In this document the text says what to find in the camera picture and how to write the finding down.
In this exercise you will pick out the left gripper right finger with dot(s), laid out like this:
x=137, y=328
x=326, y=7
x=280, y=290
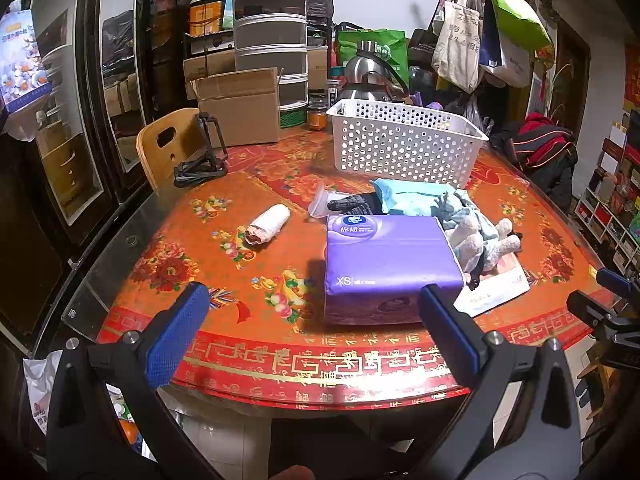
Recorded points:
x=520, y=418

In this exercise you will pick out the wooden chair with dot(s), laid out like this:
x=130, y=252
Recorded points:
x=166, y=142

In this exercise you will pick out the red black jacket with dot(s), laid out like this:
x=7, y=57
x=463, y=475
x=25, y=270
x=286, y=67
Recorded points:
x=544, y=152

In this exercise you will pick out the steel kettle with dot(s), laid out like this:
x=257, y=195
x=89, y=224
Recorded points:
x=369, y=77

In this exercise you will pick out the white rolled sock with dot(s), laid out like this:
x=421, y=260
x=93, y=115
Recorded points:
x=267, y=225

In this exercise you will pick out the green shopping bag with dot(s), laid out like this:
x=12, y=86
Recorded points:
x=390, y=44

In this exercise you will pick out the lime green bag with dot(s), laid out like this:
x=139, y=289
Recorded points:
x=521, y=24

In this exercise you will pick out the blue poster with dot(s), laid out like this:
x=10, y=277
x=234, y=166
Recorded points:
x=24, y=80

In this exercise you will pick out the grey drawer tower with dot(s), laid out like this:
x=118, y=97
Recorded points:
x=273, y=34

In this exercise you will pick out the purple tissue pack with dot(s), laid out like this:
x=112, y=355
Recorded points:
x=376, y=266

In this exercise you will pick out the cardboard box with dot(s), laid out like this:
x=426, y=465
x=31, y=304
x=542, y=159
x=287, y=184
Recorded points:
x=245, y=104

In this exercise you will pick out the floral red tablecloth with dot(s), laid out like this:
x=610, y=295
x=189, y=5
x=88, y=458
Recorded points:
x=264, y=340

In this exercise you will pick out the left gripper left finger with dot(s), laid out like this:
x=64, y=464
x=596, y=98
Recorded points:
x=85, y=437

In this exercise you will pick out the white blue hanging bag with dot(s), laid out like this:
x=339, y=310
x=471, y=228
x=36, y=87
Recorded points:
x=499, y=56

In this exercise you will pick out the black glove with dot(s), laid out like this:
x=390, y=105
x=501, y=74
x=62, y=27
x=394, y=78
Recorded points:
x=365, y=203

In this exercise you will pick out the beige tote bag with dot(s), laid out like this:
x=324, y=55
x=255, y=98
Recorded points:
x=456, y=56

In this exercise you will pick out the white perforated plastic basket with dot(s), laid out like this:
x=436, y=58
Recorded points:
x=403, y=142

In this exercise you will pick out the shelf with boxes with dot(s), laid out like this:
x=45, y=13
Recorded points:
x=608, y=210

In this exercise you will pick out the orange jar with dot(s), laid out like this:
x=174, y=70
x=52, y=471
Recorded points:
x=316, y=115

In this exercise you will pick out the light blue tissue pack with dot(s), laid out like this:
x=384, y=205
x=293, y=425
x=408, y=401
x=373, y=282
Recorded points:
x=410, y=198

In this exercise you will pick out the clear plastic bag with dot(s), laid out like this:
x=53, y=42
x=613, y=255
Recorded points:
x=318, y=208

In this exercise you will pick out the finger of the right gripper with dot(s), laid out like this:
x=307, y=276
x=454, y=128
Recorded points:
x=618, y=337
x=625, y=289

